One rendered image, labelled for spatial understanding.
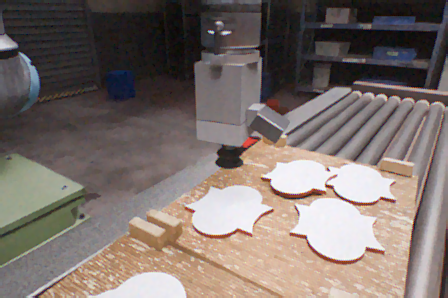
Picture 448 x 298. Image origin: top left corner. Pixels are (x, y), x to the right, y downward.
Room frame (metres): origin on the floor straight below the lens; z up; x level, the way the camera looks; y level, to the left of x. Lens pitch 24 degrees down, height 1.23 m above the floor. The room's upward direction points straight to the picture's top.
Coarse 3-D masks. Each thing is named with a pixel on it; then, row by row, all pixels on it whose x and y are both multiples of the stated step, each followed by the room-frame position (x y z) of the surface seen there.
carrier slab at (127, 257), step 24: (120, 240) 0.34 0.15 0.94; (96, 264) 0.30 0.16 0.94; (120, 264) 0.30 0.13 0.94; (144, 264) 0.30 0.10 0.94; (168, 264) 0.30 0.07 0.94; (192, 264) 0.30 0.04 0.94; (72, 288) 0.26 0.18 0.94; (96, 288) 0.26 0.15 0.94; (192, 288) 0.26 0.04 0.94; (216, 288) 0.26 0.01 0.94; (240, 288) 0.26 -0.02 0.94
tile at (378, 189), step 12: (336, 168) 0.54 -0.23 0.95; (348, 168) 0.54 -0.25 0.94; (360, 168) 0.54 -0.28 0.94; (372, 168) 0.54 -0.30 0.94; (336, 180) 0.50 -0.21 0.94; (348, 180) 0.50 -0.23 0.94; (360, 180) 0.50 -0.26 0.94; (372, 180) 0.50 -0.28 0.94; (384, 180) 0.50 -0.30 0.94; (336, 192) 0.46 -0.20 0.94; (348, 192) 0.45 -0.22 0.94; (360, 192) 0.45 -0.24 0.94; (372, 192) 0.45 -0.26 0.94; (384, 192) 0.45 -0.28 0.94; (360, 204) 0.43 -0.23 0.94; (372, 204) 0.43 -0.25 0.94
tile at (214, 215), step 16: (208, 192) 0.45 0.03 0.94; (224, 192) 0.45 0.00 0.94; (240, 192) 0.45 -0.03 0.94; (256, 192) 0.45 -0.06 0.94; (192, 208) 0.41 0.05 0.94; (208, 208) 0.41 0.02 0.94; (224, 208) 0.41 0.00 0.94; (240, 208) 0.41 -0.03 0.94; (256, 208) 0.41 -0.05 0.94; (272, 208) 0.41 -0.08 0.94; (192, 224) 0.38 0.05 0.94; (208, 224) 0.37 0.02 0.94; (224, 224) 0.37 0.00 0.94; (240, 224) 0.37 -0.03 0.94
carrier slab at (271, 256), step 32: (256, 160) 0.60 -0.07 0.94; (288, 160) 0.60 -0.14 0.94; (320, 160) 0.60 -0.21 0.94; (192, 192) 0.47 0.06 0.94; (416, 192) 0.47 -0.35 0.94; (256, 224) 0.38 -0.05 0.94; (288, 224) 0.38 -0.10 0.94; (384, 224) 0.38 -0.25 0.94; (224, 256) 0.31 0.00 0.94; (256, 256) 0.31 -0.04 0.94; (288, 256) 0.31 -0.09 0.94; (384, 256) 0.31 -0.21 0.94; (288, 288) 0.26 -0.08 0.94; (320, 288) 0.26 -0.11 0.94; (352, 288) 0.26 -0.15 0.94; (384, 288) 0.26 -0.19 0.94
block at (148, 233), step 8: (136, 224) 0.34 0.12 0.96; (144, 224) 0.34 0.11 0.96; (152, 224) 0.34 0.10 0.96; (136, 232) 0.34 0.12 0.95; (144, 232) 0.33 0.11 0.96; (152, 232) 0.33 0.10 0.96; (160, 232) 0.33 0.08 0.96; (144, 240) 0.33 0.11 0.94; (152, 240) 0.32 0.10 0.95; (160, 240) 0.32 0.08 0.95; (160, 248) 0.32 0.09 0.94
